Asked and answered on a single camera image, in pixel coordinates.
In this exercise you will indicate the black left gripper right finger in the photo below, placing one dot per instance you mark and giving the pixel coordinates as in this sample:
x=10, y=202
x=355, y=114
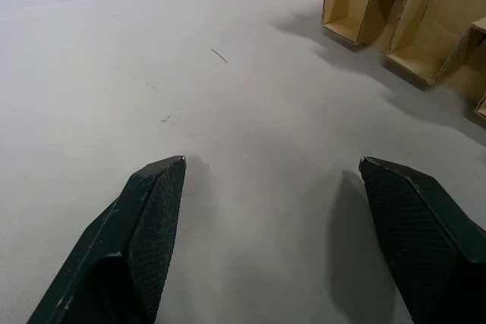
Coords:
x=429, y=240

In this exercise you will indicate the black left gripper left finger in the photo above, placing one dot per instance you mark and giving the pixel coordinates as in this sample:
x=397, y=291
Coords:
x=114, y=248

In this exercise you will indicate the wooden tray with metal blocks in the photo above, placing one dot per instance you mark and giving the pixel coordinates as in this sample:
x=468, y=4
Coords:
x=414, y=35

